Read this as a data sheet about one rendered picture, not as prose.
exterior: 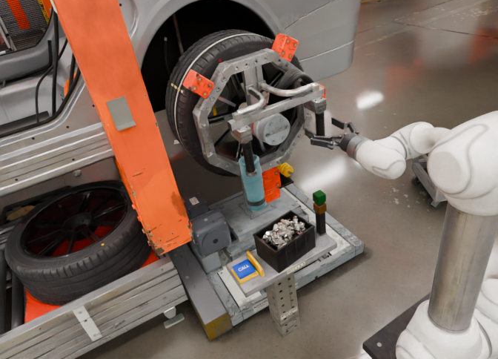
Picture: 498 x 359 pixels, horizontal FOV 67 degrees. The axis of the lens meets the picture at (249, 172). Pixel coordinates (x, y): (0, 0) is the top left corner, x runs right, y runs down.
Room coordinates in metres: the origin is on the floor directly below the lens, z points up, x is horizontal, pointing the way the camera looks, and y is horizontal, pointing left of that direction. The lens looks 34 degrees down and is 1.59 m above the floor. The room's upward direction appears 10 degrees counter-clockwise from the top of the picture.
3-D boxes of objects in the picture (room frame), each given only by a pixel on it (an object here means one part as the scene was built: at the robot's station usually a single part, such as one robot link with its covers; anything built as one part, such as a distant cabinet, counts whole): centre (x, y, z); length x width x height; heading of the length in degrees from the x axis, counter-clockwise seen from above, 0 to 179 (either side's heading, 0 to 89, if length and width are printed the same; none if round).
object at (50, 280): (1.49, 0.87, 0.39); 0.66 x 0.66 x 0.24
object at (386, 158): (1.06, -0.47, 0.83); 0.16 x 0.13 x 0.11; 23
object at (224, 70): (1.52, -0.08, 0.85); 0.54 x 0.07 x 0.54; 113
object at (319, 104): (1.40, -0.31, 0.93); 0.09 x 0.05 x 0.05; 23
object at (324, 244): (1.08, -0.07, 0.44); 0.43 x 0.17 x 0.03; 113
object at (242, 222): (1.68, -0.01, 0.32); 0.40 x 0.30 x 0.28; 113
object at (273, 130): (1.45, -0.10, 0.85); 0.21 x 0.14 x 0.14; 23
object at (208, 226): (1.55, 0.30, 0.26); 0.42 x 0.18 x 0.35; 23
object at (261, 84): (1.45, -0.21, 1.03); 0.19 x 0.18 x 0.11; 23
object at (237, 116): (1.37, -0.03, 1.03); 0.19 x 0.18 x 0.11; 23
